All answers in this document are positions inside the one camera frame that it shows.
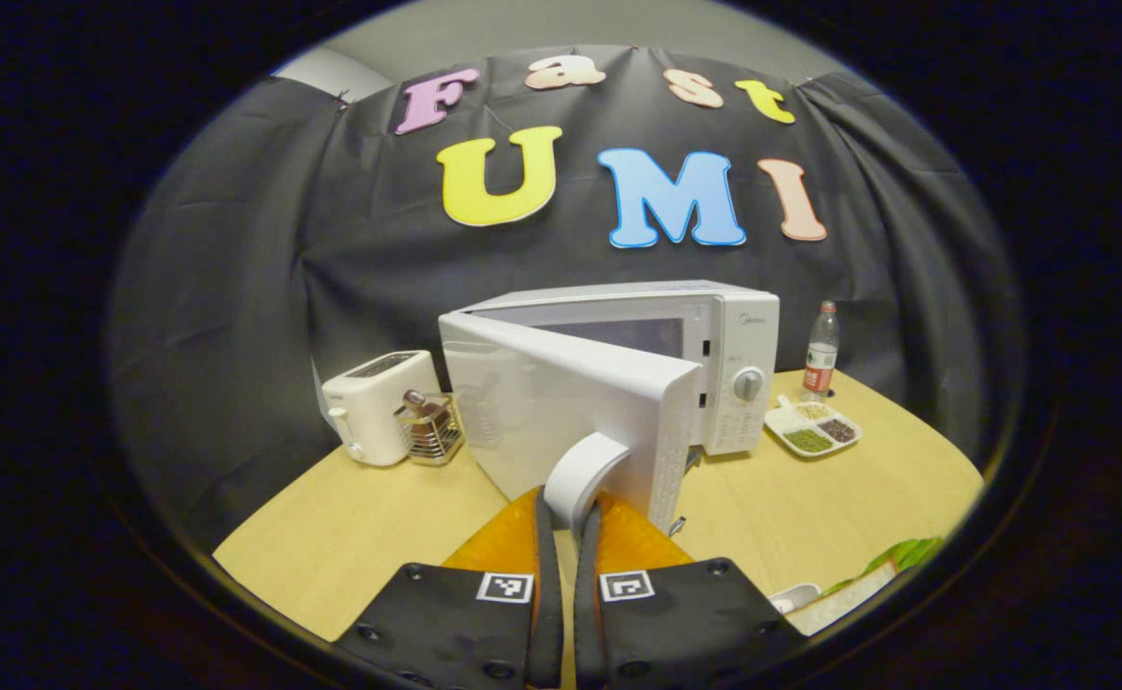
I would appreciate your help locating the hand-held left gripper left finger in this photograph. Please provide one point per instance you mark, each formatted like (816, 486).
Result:
(546, 594)

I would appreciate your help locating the white divided dish of grains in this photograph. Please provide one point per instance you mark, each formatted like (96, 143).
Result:
(810, 439)

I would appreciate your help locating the clear bottle with red label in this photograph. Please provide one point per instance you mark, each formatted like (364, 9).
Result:
(820, 359)

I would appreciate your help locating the white microwave oven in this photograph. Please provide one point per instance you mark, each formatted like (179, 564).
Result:
(560, 402)

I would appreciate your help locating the white plate with green vegetables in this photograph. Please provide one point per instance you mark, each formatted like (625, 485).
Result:
(858, 589)

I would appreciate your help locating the white toaster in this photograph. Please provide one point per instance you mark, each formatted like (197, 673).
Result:
(364, 412)

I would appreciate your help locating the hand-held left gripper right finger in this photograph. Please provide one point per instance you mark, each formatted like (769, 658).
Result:
(587, 613)

